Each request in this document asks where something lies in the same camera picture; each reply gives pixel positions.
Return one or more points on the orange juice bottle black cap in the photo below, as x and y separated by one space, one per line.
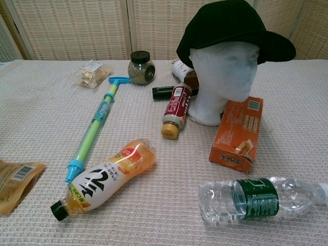
107 179

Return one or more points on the brown snack pouch with barcode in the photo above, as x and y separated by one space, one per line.
14 180

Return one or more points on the red label bottle yellow cap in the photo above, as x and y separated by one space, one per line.
176 107

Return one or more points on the orange cardboard box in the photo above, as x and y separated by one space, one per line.
239 130

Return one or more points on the clear bag of snacks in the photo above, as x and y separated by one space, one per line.
91 74

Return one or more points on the clear water bottle green label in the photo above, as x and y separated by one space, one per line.
256 198

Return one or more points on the blue green water pump toy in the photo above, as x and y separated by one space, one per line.
96 120

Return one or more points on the brown drink bottle white label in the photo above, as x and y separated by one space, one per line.
185 73

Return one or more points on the glass spice jar black lid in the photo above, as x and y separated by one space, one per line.
141 69

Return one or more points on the white textured tablecloth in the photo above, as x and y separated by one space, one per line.
143 153

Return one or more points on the white foam mannequin head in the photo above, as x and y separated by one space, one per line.
223 84

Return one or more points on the woven folding screen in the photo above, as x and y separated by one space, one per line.
102 28

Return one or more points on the black baseball cap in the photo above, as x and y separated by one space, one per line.
225 28

